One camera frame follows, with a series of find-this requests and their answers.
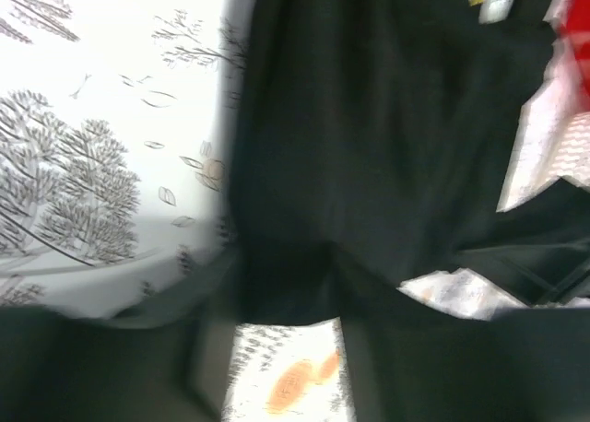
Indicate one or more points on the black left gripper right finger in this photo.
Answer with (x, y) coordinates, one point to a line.
(411, 363)

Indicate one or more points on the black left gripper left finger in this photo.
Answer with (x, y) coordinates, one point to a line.
(165, 359)

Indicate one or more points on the black floral print t-shirt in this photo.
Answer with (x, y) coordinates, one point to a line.
(382, 130)

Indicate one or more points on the floral patterned table mat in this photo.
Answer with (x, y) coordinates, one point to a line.
(118, 121)

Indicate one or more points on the red plastic tray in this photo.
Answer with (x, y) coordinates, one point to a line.
(573, 17)

